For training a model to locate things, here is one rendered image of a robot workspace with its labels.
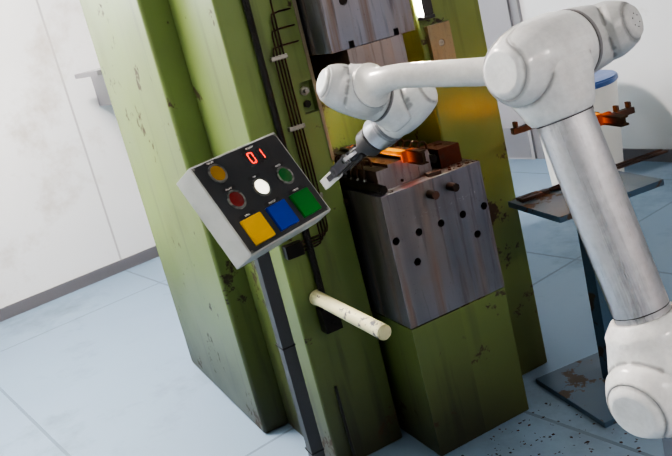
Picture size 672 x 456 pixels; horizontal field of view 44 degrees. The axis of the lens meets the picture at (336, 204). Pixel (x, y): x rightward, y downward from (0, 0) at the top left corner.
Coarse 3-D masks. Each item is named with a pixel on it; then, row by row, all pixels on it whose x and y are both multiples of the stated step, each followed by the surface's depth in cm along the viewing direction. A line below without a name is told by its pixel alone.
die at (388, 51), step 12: (396, 36) 253; (360, 48) 248; (372, 48) 250; (384, 48) 252; (396, 48) 254; (312, 60) 269; (324, 60) 262; (336, 60) 254; (348, 60) 248; (360, 60) 249; (372, 60) 251; (384, 60) 252; (396, 60) 254
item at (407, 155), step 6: (384, 150) 270; (390, 150) 268; (396, 150) 265; (402, 150) 263; (408, 150) 256; (414, 150) 254; (420, 150) 252; (402, 156) 259; (408, 156) 259; (414, 156) 256; (420, 156) 252; (408, 162) 259; (414, 162) 256; (420, 162) 253; (426, 162) 253
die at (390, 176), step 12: (384, 156) 268; (396, 156) 261; (360, 168) 266; (372, 168) 262; (384, 168) 258; (396, 168) 259; (408, 168) 261; (420, 168) 263; (360, 180) 267; (372, 180) 260; (384, 180) 258; (396, 180) 260; (408, 180) 262
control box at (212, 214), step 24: (264, 144) 231; (192, 168) 212; (240, 168) 222; (264, 168) 227; (288, 168) 232; (192, 192) 214; (216, 192) 213; (240, 192) 217; (288, 192) 227; (312, 192) 232; (216, 216) 211; (240, 216) 213; (264, 216) 218; (312, 216) 228; (216, 240) 215; (240, 240) 209; (240, 264) 212
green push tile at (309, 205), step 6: (300, 192) 229; (306, 192) 230; (294, 198) 226; (300, 198) 228; (306, 198) 229; (312, 198) 230; (294, 204) 226; (300, 204) 226; (306, 204) 228; (312, 204) 229; (318, 204) 230; (300, 210) 226; (306, 210) 227; (312, 210) 228; (318, 210) 230; (306, 216) 226
